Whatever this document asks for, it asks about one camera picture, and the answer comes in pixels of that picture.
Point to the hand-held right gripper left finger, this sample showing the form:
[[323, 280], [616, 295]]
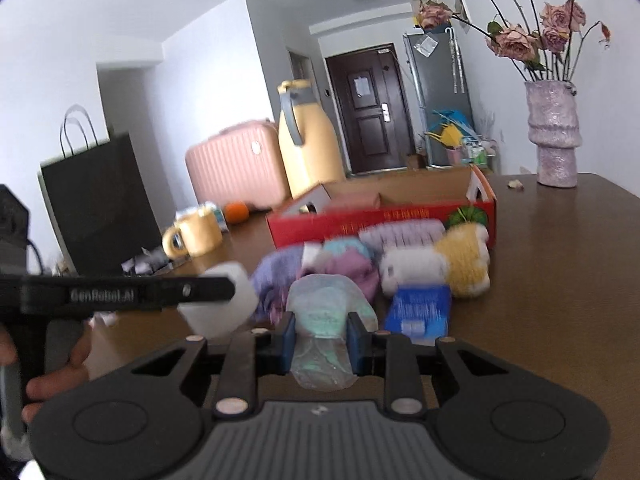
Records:
[[285, 347]]

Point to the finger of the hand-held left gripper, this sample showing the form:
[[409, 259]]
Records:
[[150, 292]]

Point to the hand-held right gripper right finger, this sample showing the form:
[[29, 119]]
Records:
[[356, 347]]

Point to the pale green translucent packet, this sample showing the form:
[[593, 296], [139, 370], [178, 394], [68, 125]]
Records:
[[320, 310]]

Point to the lavender towel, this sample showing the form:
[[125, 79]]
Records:
[[272, 280]]

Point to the mauve satin pouch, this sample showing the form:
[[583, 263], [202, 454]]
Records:
[[350, 271]]

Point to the red cardboard box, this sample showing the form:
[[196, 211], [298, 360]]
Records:
[[310, 227]]

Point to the person's left hand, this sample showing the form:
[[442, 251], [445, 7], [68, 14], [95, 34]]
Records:
[[80, 360]]

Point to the crumpled white paper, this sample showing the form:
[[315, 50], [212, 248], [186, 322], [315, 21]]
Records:
[[147, 262]]

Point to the blue tissue packet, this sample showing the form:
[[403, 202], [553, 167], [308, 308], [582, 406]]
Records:
[[417, 310]]

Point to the yellow mug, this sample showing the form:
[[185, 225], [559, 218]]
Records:
[[200, 232]]

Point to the white fluffy roll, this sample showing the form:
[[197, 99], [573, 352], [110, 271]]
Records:
[[410, 270]]

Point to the black paper bag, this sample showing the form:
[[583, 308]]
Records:
[[100, 200]]

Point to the teal cloth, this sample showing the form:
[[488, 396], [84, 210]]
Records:
[[345, 246]]

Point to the blue white wipes packet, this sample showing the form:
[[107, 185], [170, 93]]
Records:
[[212, 210]]

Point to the orange fruit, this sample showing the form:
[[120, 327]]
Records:
[[236, 213]]

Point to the purple striped fluffy roll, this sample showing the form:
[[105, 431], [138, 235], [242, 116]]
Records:
[[400, 235]]

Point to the pink suitcase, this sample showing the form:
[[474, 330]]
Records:
[[230, 170]]

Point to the yellow thermos jug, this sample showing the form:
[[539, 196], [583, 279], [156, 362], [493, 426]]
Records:
[[310, 160]]

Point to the small brown cardboard box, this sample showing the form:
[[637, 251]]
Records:
[[416, 161]]

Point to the dark brown door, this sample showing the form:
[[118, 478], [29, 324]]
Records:
[[372, 130]]

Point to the fallen dried petal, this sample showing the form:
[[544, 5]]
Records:
[[515, 185]]

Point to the cluttered storage cart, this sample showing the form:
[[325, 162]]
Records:
[[475, 152]]

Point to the yellow duster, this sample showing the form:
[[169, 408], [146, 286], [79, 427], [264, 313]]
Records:
[[447, 135]]

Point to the white door notice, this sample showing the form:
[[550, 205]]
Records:
[[363, 85]]

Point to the grey refrigerator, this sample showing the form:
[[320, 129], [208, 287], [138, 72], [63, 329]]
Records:
[[440, 85]]

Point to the lilac textured vase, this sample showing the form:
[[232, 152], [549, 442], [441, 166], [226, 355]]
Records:
[[552, 140]]

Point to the white umbrella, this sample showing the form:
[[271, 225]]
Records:
[[456, 60]]

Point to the white paper note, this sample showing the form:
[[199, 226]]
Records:
[[426, 45]]

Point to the dried pink roses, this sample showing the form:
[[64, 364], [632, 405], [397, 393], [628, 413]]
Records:
[[515, 42]]

